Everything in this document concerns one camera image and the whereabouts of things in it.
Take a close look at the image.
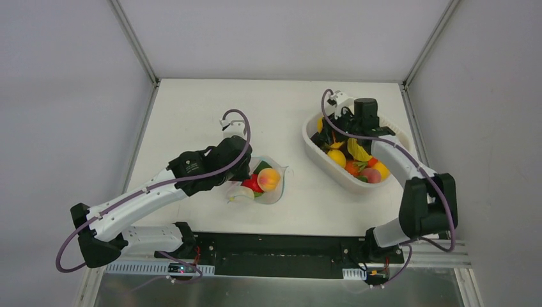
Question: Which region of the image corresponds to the dark green avocado toy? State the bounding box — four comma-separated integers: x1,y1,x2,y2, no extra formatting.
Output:
253,161,272,175

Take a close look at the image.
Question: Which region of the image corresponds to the red apple toy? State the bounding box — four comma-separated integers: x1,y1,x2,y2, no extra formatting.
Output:
241,173,264,194

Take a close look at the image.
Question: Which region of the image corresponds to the yellow orange mango toy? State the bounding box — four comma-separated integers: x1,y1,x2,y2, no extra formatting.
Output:
316,117,323,133

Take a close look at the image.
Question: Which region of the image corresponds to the clear zip top bag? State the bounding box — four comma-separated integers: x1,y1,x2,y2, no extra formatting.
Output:
226,155,288,205

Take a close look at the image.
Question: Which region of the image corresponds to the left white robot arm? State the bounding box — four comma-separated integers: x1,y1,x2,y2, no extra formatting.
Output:
70,136,252,268

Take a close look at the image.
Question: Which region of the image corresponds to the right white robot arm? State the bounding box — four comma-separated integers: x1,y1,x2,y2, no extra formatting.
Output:
321,89,458,262

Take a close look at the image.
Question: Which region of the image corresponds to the yellow napa cabbage toy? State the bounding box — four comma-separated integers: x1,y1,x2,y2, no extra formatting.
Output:
347,138,372,162

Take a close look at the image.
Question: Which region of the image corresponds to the small orange tangerine toy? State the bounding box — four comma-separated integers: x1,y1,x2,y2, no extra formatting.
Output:
345,159,368,177

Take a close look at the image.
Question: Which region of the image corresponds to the pink peach toy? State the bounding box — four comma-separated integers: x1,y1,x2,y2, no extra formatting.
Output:
358,168,382,184

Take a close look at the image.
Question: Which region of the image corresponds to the white plastic basin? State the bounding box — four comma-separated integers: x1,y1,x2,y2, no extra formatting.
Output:
302,111,417,194

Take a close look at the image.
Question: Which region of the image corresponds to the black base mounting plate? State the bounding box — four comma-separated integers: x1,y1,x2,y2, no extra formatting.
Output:
154,231,373,281

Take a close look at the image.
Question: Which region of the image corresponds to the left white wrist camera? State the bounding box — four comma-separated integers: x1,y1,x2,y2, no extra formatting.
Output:
219,120,247,139

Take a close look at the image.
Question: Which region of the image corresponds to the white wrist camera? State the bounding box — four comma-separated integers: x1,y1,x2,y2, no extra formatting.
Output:
219,120,247,139
326,91,355,120

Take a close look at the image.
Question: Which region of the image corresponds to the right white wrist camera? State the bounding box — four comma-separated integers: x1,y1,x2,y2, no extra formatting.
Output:
326,91,355,120

